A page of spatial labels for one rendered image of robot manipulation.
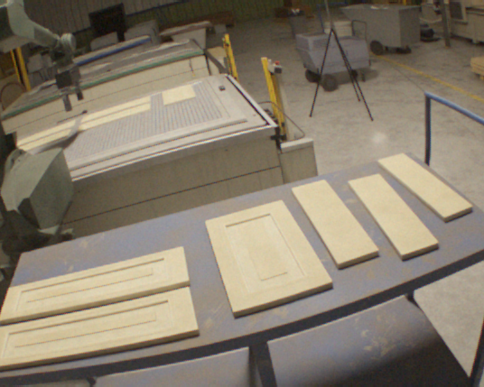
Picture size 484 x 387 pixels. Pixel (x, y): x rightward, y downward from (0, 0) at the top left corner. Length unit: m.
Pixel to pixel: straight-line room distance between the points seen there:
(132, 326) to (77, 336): 0.17
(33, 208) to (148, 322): 1.25
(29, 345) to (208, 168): 2.07
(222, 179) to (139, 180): 0.53
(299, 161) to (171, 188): 0.84
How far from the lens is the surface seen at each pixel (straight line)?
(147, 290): 1.37
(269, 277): 1.29
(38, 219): 2.39
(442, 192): 1.60
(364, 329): 2.18
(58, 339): 1.33
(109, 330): 1.28
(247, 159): 3.13
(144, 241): 1.65
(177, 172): 3.11
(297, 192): 1.67
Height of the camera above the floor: 1.82
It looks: 26 degrees down
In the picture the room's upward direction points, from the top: 13 degrees counter-clockwise
